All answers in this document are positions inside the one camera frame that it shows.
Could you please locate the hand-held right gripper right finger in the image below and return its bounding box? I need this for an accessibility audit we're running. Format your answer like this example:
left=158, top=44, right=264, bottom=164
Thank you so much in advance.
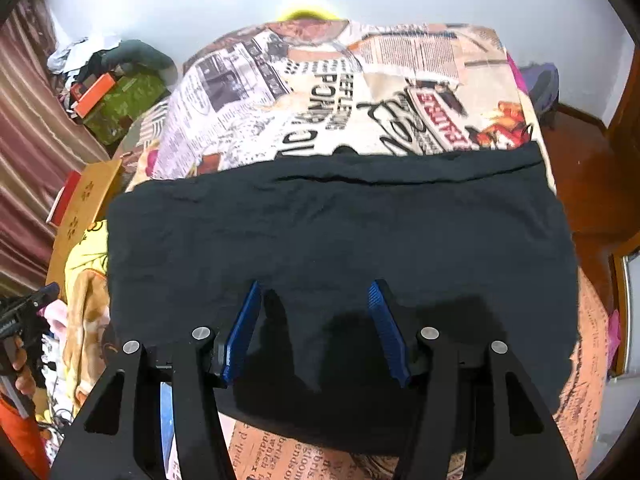
left=367, top=279, right=576, bottom=480

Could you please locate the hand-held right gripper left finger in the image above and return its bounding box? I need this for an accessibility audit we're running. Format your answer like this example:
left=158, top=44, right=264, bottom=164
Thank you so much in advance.
left=50, top=281, right=263, bottom=480

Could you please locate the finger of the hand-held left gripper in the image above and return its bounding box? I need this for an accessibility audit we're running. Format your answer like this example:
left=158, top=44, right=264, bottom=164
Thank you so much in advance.
left=29, top=282, right=61, bottom=312

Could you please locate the black hooded jacket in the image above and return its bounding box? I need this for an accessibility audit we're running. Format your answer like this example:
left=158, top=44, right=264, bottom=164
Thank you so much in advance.
left=106, top=145, right=581, bottom=453

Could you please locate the person's left forearm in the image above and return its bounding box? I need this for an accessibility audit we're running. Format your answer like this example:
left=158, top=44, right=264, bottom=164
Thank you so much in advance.
left=0, top=395, right=52, bottom=478

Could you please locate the person's left hand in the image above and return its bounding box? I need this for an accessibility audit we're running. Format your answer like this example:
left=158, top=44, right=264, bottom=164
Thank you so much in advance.
left=10, top=335, right=40, bottom=397

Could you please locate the yellow printed blanket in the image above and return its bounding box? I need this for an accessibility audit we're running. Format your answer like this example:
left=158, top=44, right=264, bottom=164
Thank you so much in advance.
left=62, top=220, right=113, bottom=411

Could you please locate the cardboard box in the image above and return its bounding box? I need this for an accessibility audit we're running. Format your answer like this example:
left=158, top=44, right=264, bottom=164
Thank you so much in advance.
left=45, top=159, right=123, bottom=293

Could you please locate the red box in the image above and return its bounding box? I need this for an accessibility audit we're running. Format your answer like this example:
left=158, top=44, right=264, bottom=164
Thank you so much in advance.
left=46, top=170, right=82, bottom=226

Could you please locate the striped brown curtain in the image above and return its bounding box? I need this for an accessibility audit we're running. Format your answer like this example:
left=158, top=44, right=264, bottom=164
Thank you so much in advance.
left=0, top=0, right=111, bottom=296

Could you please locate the green patterned box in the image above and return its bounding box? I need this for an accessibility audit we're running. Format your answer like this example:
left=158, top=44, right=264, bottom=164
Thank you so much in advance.
left=82, top=72, right=171, bottom=146

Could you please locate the orange box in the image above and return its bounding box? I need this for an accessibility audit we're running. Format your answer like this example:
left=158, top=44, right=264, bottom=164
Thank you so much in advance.
left=72, top=72, right=117, bottom=116

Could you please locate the white crumpled cloth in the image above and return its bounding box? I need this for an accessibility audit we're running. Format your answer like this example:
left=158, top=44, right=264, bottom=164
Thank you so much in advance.
left=47, top=39, right=121, bottom=73

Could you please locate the newspaper print bed sheet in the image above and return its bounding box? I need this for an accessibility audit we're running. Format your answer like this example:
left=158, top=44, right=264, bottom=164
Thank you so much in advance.
left=65, top=19, right=608, bottom=480

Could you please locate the dark grey-green cloth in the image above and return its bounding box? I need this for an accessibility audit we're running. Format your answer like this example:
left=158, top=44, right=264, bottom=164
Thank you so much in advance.
left=100, top=40, right=178, bottom=80

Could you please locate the purple grey backpack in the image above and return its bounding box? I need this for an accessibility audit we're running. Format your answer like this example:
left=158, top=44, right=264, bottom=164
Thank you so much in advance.
left=520, top=62, right=561, bottom=126

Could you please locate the pink cloth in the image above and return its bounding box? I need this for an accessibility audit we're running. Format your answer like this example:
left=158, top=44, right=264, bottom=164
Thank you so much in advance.
left=506, top=52, right=531, bottom=106

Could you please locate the yellow pillow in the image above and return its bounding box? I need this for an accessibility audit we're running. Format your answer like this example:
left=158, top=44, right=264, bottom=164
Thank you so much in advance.
left=277, top=4, right=341, bottom=22

